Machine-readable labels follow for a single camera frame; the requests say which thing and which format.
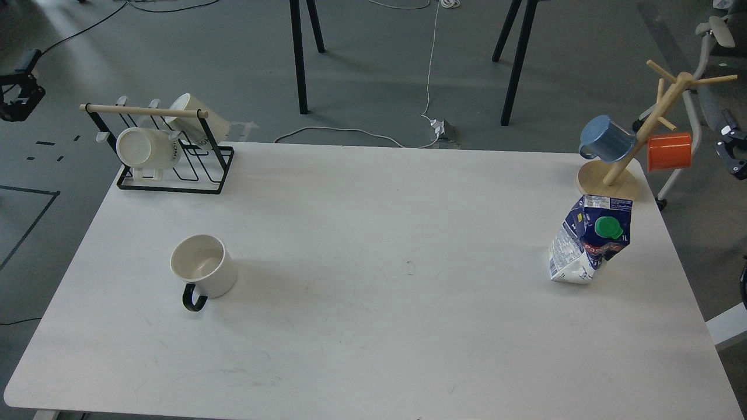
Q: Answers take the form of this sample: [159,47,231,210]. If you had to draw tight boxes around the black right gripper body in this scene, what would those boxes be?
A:
[715,109,746,180]

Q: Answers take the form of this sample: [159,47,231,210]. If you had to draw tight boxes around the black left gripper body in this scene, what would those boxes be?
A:
[1,50,46,122]

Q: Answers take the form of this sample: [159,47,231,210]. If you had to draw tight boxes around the blue white milk carton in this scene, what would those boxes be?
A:
[549,194,633,284]

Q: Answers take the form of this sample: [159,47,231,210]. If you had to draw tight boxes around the white mug black handle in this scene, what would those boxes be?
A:
[170,234,238,313]

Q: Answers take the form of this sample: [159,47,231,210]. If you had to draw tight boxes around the orange mug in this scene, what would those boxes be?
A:
[647,132,693,172]

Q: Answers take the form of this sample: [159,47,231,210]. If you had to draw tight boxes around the grey office chair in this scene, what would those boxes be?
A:
[633,0,747,211]

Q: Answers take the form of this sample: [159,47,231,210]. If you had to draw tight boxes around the wooden mug tree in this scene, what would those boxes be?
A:
[576,59,738,200]

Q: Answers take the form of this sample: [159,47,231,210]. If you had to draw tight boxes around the white mug front on rack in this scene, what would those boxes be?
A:
[116,127,182,181]

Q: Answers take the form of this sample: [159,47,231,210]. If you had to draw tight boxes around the white mug on rack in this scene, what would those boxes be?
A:
[116,127,182,181]
[165,93,230,145]

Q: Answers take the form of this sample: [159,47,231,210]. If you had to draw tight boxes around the blue mug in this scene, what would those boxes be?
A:
[578,114,637,164]

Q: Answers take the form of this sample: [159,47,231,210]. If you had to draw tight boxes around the white mug rear on rack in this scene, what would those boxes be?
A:
[165,93,230,145]

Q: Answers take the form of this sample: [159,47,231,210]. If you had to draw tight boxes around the black table leg right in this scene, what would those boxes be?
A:
[491,1,539,127]

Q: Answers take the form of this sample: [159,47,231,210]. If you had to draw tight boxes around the black table leg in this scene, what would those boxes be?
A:
[288,1,326,115]
[491,1,539,127]

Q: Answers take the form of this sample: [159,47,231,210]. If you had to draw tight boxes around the white power adapter plug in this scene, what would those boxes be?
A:
[430,119,459,142]

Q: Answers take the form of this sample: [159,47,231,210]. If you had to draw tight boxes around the black table leg left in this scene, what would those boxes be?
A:
[288,1,326,115]

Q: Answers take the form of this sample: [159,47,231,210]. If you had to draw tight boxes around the black wire mug rack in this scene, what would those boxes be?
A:
[79,98,235,195]

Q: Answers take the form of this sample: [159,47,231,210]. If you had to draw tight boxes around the black floor cable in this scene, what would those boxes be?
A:
[39,0,220,57]

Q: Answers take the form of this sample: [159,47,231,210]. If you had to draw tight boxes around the white power cable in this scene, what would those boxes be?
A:
[274,0,462,149]

